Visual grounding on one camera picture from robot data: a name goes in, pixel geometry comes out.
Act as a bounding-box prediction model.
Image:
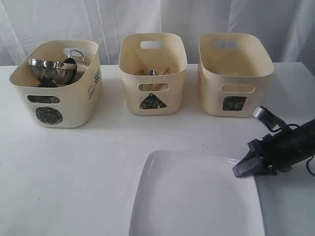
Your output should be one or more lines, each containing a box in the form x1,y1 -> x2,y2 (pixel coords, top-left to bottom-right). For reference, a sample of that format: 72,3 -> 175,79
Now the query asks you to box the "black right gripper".
232,120 -> 315,178

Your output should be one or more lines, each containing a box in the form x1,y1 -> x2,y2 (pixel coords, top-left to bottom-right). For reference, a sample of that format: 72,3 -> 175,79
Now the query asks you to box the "white rectangular plate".
128,150 -> 265,236

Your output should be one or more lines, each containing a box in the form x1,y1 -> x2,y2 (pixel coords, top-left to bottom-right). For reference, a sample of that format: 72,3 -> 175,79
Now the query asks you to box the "long steel spoon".
148,69 -> 158,91

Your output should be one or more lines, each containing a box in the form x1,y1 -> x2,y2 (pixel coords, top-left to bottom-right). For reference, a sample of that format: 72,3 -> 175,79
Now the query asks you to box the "steel mug with folding handle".
63,49 -> 91,82

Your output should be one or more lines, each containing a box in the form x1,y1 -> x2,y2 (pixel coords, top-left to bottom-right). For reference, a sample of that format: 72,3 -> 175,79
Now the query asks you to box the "small steel cup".
27,81 -> 60,104

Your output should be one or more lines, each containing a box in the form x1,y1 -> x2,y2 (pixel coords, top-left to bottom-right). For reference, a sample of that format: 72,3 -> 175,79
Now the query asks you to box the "large stainless steel bowl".
28,59 -> 76,85

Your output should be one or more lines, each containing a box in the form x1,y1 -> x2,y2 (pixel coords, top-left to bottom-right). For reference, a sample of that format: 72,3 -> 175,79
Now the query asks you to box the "cream bin with square mark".
198,32 -> 275,117

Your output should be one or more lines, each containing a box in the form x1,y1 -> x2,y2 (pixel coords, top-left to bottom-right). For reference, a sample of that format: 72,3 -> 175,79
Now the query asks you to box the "white backdrop curtain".
0,0 -> 315,70

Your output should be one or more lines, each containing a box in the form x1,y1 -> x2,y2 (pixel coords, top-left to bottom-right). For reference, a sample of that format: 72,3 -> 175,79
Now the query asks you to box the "cream bin with triangle mark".
119,32 -> 188,115

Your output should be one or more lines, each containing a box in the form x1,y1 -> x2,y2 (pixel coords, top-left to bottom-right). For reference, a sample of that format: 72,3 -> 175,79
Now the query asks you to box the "cream bin with circle mark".
9,40 -> 102,128

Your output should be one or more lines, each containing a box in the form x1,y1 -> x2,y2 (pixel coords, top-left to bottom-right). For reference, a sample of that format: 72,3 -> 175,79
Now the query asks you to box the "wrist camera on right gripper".
252,106 -> 289,133

